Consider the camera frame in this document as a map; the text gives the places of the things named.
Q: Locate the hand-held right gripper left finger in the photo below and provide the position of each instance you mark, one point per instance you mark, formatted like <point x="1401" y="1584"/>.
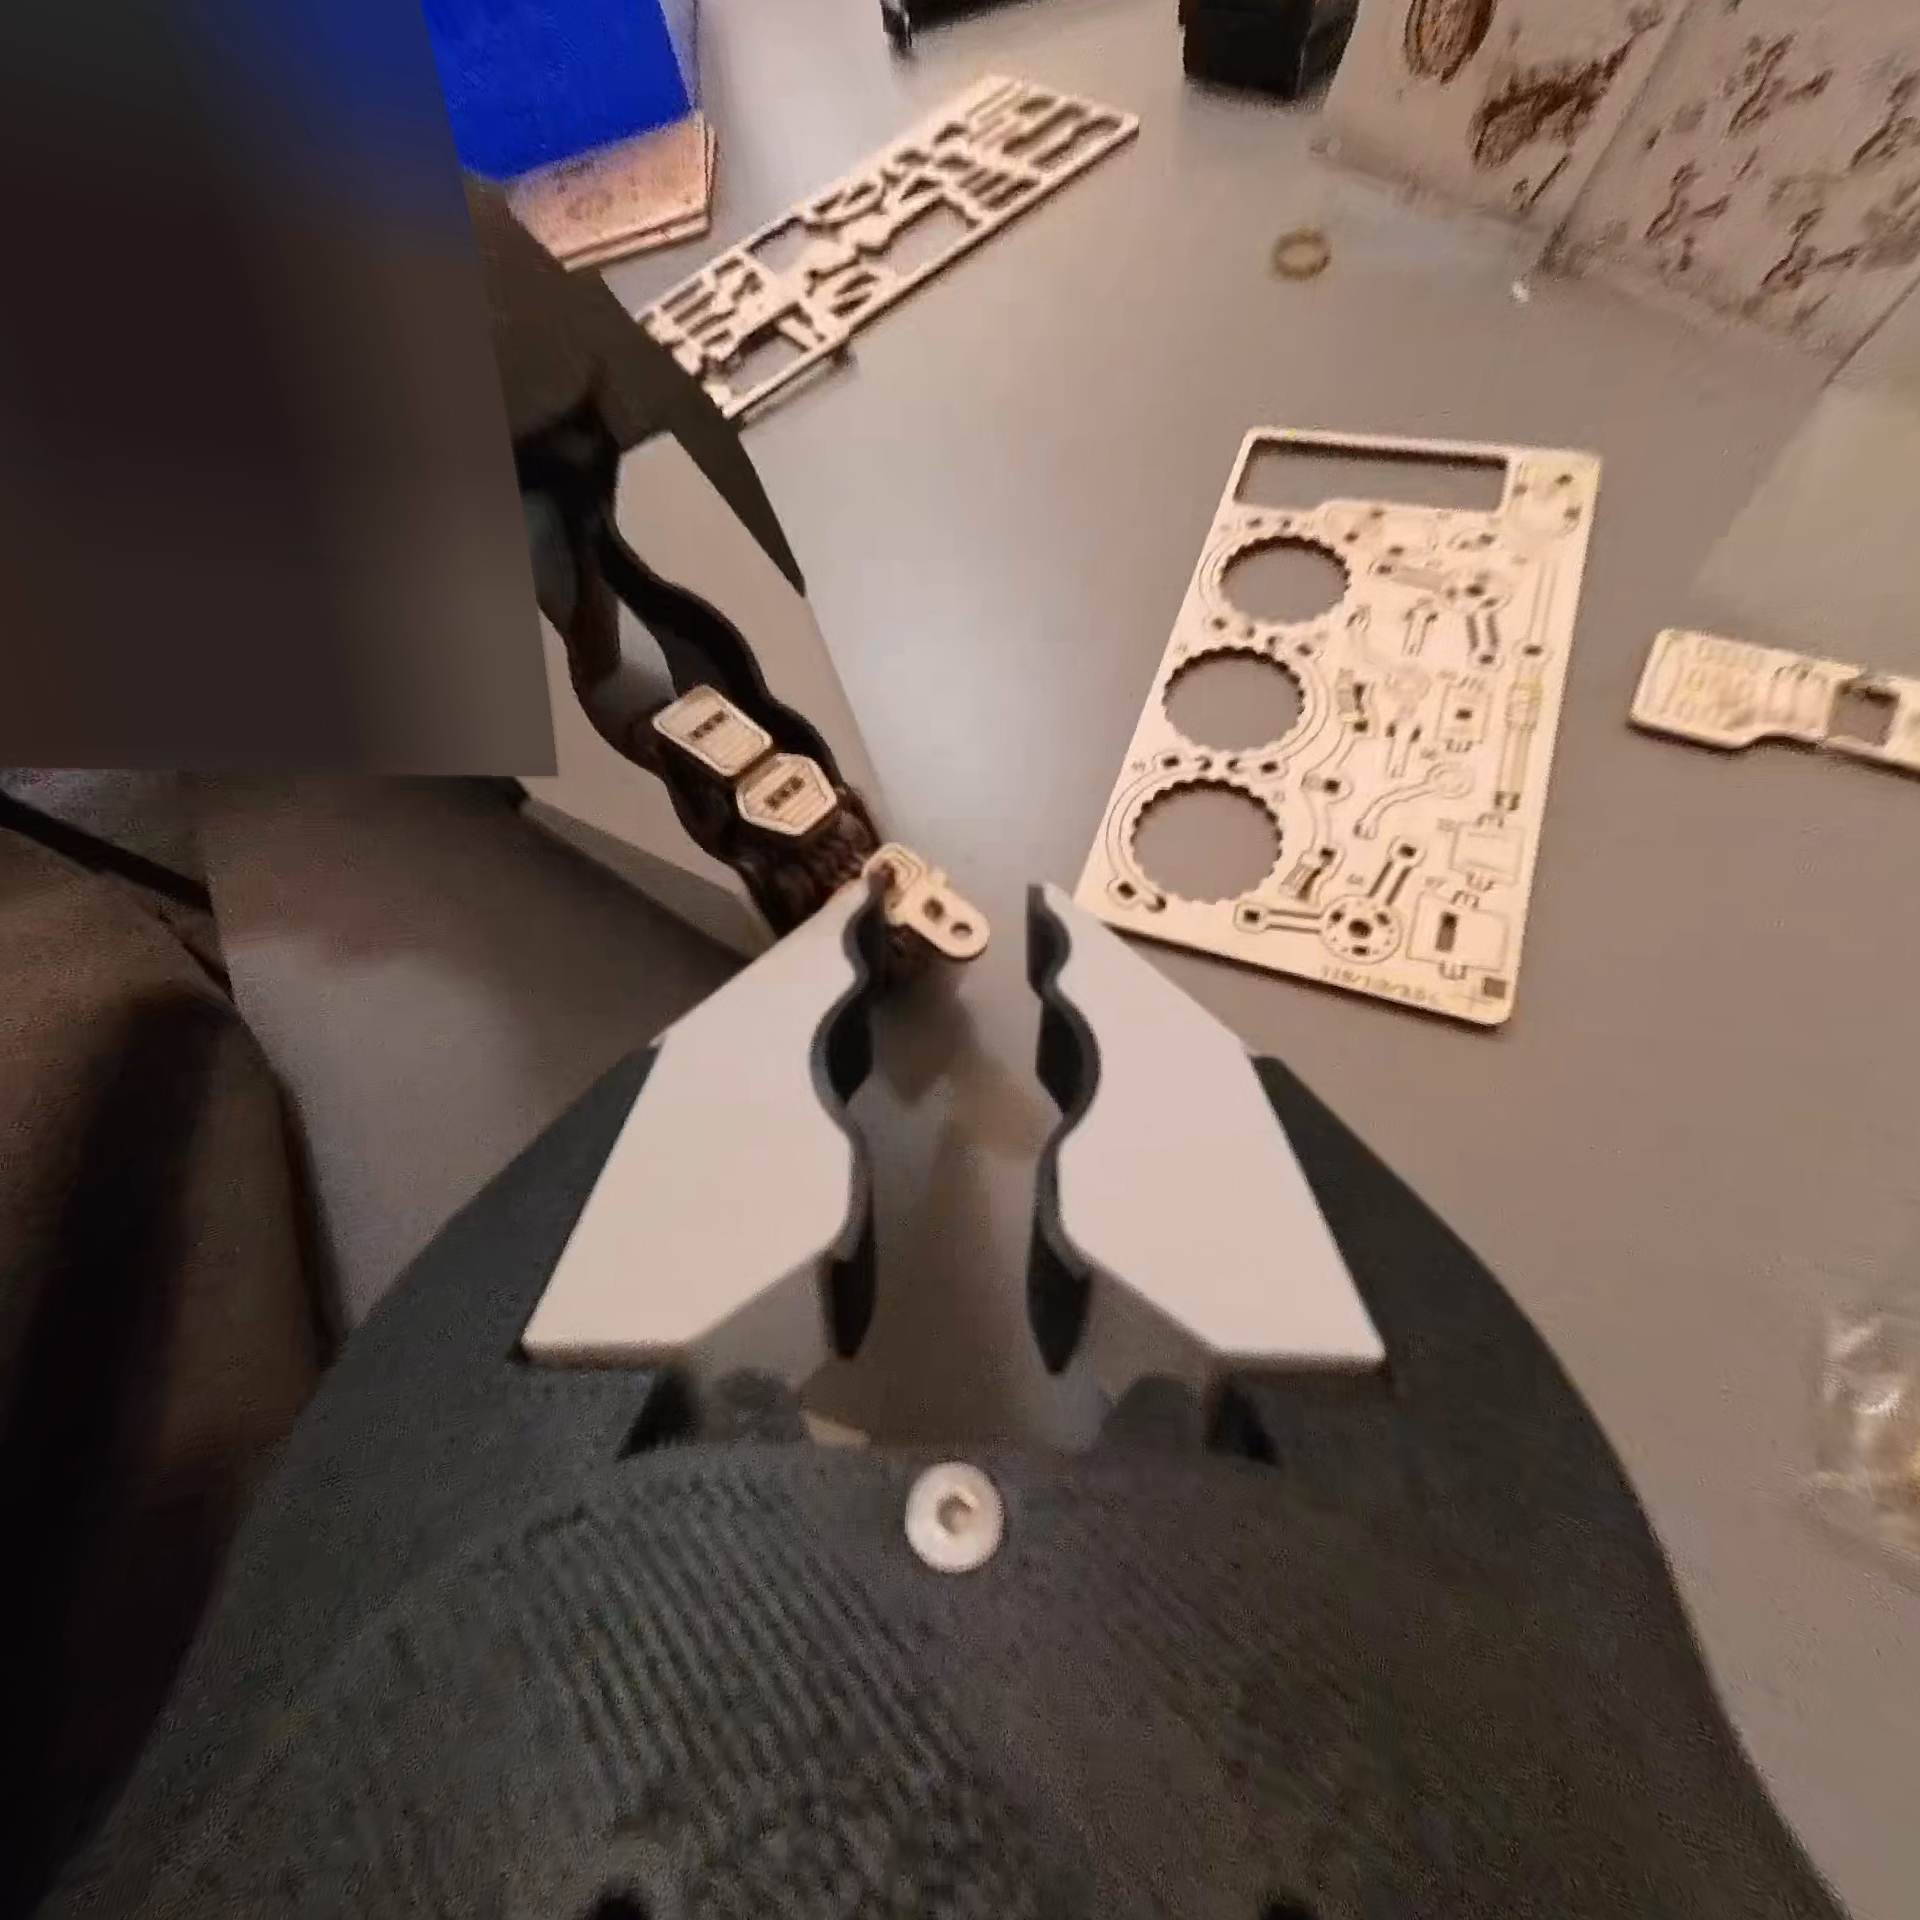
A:
<point x="690" y="1202"/>

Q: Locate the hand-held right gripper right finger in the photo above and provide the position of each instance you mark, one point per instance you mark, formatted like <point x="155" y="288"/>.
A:
<point x="1199" y="1202"/>

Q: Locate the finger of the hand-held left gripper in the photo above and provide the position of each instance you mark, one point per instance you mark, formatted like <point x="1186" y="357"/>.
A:
<point x="767" y="646"/>
<point x="624" y="788"/>

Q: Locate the wooden puzzle model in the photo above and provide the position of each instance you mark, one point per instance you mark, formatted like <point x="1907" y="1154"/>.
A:
<point x="773" y="794"/>

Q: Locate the stack of wooden sheets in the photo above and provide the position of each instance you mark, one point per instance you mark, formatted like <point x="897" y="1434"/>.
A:
<point x="630" y="195"/>

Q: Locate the blue bin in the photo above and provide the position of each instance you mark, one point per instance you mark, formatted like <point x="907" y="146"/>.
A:
<point x="569" y="77"/>

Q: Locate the wooden sheet with round holes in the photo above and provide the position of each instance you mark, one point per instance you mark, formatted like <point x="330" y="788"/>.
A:
<point x="1442" y="841"/>

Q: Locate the black power adapter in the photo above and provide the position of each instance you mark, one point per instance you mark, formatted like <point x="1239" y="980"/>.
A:
<point x="922" y="20"/>

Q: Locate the person's tan shirt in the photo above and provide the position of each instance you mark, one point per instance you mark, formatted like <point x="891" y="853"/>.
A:
<point x="138" y="1276"/>

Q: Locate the small wooden parts sheet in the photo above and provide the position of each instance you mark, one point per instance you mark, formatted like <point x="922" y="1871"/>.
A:
<point x="1694" y="706"/>

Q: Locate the clear plastic bag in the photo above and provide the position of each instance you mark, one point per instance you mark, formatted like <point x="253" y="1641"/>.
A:
<point x="1869" y="1426"/>

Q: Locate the black box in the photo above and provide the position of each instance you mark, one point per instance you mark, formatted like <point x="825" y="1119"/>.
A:
<point x="1262" y="47"/>

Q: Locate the printed instruction sheet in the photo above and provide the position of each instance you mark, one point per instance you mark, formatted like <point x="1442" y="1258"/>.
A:
<point x="1651" y="120"/>

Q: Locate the wooden cut-out frame sheet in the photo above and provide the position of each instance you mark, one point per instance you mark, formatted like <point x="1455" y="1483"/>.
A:
<point x="1082" y="127"/>

